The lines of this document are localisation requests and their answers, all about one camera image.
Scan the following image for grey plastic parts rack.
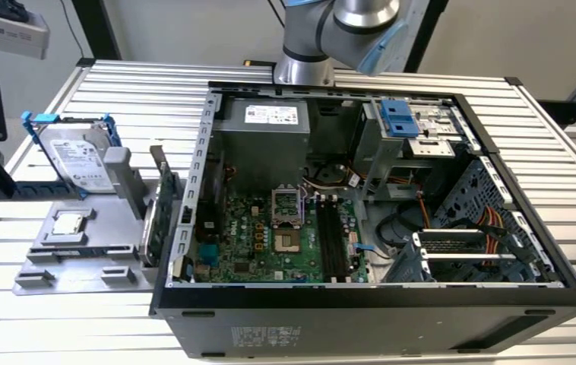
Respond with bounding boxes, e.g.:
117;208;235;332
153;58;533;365
10;146;187;296

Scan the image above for CPU socket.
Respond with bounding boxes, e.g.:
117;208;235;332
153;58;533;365
271;227;302;254

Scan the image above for long thin RAM stick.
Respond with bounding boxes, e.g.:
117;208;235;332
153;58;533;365
0;180;85;202
51;247;119;259

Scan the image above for metal disk bay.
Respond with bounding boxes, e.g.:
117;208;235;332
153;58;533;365
382;227;522;284

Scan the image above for grey power supply unit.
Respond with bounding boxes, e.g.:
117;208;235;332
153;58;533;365
213;97;311;191

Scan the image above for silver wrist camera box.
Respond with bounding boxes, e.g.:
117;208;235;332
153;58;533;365
0;11;50;61

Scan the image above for black open PC case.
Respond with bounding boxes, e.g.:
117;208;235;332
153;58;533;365
147;80;576;360

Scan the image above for hard disk in blue carrier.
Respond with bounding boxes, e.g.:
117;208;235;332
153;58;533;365
19;110;125;199

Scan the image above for green graphics card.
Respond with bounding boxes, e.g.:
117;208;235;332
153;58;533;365
137;144;182;267

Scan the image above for orange yellow wire bundle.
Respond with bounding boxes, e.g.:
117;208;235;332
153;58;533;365
473;207;506;263

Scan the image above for metal socket cover frame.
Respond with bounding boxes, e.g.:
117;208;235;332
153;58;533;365
270;186;302;228

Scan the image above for black cooling fan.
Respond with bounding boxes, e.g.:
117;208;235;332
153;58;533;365
302;159;353;189

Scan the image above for thin orange wire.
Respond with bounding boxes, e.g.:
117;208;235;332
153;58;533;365
417;192;431;230

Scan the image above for silver CPU chip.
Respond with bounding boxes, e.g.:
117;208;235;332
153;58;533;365
49;213;89;235

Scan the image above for black frame bracket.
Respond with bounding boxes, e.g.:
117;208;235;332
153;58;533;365
535;99;576;132

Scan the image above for blue expansion slot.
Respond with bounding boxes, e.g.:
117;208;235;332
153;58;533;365
197;245;218;265

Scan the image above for black vertical post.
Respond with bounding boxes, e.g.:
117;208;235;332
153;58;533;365
70;0;122;62
402;0;449;74

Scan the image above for blue plastic drive latch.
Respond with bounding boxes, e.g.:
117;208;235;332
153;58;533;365
378;99;417;138

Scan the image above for black RAM slot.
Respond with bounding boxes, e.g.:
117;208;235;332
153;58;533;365
326;195;345;284
315;195;333;284
319;195;339;284

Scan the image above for green motherboard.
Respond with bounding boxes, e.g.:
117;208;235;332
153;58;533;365
187;189;370;284

